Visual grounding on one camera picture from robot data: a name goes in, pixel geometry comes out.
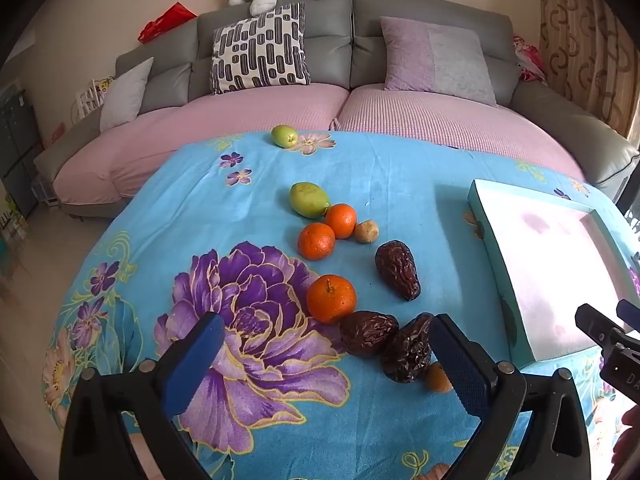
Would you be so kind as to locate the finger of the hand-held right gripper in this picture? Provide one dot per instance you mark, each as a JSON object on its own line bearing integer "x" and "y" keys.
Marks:
{"x": 597, "y": 324}
{"x": 630, "y": 316}

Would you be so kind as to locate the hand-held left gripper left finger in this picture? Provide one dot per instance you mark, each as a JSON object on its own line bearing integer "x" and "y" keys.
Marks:
{"x": 195, "y": 360}

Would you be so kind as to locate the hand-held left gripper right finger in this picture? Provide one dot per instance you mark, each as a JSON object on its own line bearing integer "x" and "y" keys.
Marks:
{"x": 457, "y": 365}

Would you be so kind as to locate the wrinkled dark red date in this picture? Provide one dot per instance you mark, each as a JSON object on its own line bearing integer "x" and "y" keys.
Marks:
{"x": 407, "y": 350}
{"x": 367, "y": 334}
{"x": 397, "y": 270}

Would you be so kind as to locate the teal cardboard tray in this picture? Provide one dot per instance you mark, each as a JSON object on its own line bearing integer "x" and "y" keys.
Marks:
{"x": 550, "y": 260}

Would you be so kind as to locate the orange mandarin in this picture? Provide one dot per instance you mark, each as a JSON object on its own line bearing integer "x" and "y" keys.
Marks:
{"x": 316, "y": 241}
{"x": 331, "y": 300}
{"x": 342, "y": 220}

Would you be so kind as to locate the person's right hand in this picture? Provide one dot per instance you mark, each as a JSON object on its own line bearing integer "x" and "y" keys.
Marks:
{"x": 629, "y": 440}

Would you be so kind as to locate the blue floral tablecloth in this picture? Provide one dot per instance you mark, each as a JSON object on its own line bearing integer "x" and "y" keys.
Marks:
{"x": 400, "y": 185}

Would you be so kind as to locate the large green jujube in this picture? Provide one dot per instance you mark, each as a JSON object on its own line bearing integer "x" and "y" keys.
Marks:
{"x": 307, "y": 199}

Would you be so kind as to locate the small green jujube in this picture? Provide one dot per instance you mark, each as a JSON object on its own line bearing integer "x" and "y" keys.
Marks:
{"x": 284, "y": 136}

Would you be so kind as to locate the pink sofa seat cover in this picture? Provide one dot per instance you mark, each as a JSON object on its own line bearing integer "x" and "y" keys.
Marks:
{"x": 225, "y": 120}
{"x": 450, "y": 120}

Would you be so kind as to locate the light grey pillow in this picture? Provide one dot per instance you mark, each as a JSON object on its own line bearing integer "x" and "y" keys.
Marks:
{"x": 125, "y": 95}

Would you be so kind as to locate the grey cabinet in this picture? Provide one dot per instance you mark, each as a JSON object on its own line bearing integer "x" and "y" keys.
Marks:
{"x": 17, "y": 150}

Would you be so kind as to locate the white rack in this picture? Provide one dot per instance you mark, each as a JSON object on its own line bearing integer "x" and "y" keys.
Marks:
{"x": 87, "y": 97}

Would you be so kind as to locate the beige patterned curtain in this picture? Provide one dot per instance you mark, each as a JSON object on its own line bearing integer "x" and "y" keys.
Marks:
{"x": 580, "y": 35}

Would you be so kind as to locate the lilac grey pillow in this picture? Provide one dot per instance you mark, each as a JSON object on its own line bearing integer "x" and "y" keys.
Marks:
{"x": 410, "y": 55}

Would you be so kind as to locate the black white patterned pillow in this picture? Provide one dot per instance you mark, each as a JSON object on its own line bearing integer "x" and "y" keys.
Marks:
{"x": 260, "y": 50}

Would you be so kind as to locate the red bag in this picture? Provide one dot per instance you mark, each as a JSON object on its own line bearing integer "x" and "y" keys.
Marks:
{"x": 165, "y": 22}

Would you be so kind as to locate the grey sofa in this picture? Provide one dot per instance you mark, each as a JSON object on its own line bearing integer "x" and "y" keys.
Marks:
{"x": 365, "y": 10}

